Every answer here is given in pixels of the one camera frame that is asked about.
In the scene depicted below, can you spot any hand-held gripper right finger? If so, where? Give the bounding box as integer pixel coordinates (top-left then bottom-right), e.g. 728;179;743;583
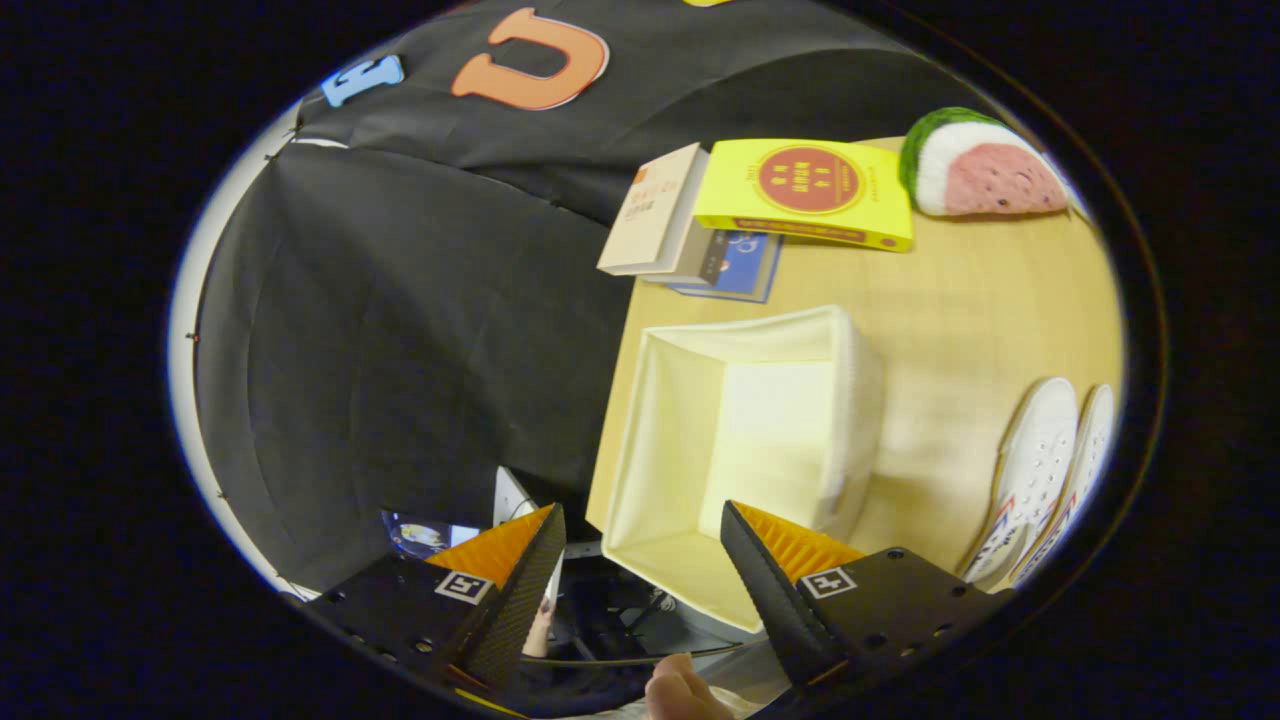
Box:
720;500;1014;713

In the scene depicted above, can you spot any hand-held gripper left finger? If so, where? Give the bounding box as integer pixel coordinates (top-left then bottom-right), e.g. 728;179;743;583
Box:
300;503;567;697

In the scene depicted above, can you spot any cream fabric storage box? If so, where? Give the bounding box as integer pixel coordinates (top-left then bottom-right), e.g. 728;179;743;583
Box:
585;305;886;636

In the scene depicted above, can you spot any white shoe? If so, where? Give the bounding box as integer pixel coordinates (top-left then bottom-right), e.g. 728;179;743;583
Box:
1008;384;1116;589
958;377;1080;584

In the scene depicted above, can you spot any laptop screen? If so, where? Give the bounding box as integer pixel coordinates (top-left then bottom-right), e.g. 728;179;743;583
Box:
382;510;481;559

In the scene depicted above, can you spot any blue book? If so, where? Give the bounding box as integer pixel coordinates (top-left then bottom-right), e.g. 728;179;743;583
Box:
668;232;784;304

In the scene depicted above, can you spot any white book with dark spine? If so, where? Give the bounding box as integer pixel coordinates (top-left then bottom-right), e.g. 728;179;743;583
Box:
640;195;733;287

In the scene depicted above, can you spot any beige book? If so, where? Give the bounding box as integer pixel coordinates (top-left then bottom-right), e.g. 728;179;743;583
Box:
597;143;711;277

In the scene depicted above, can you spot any yellow book with red circle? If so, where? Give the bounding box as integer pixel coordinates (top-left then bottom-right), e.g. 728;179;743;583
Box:
692;138;914;253

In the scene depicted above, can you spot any watermelon slice plush toy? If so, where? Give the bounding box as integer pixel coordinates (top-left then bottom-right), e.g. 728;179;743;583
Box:
898;107;1071;218

